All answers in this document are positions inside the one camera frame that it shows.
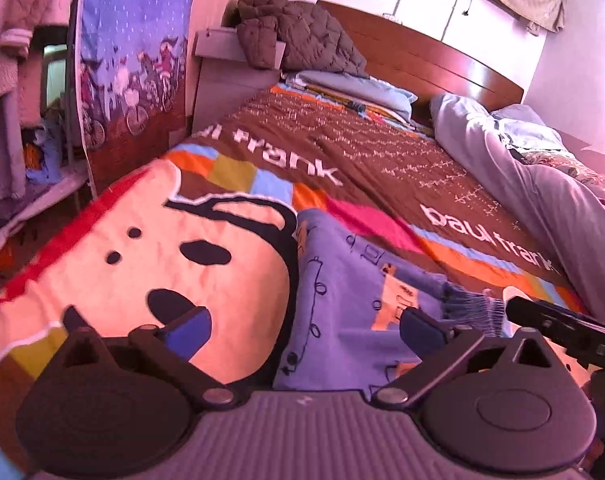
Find blue printed children's pants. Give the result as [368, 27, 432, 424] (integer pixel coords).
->
[273, 209, 509, 396]

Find grey duvet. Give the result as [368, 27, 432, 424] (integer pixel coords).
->
[429, 93, 605, 322]

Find colourful paul frank bedspread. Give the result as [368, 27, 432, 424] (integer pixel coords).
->
[0, 81, 591, 470]

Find floral patterned blanket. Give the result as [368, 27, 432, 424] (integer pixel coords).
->
[509, 148, 605, 207]

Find light blue pillow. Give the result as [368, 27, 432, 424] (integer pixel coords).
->
[285, 70, 417, 122]

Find grey bedside cabinet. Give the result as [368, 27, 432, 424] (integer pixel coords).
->
[192, 27, 285, 133]

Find brown wooden headboard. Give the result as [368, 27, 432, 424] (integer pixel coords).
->
[317, 0, 524, 126]

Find blue cartoon curtain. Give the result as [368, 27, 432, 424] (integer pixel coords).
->
[76, 0, 193, 194]

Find brown quilted jacket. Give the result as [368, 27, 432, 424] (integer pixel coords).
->
[236, 0, 367, 77]

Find pink quilted hanging garment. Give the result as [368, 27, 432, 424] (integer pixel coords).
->
[0, 0, 72, 200]

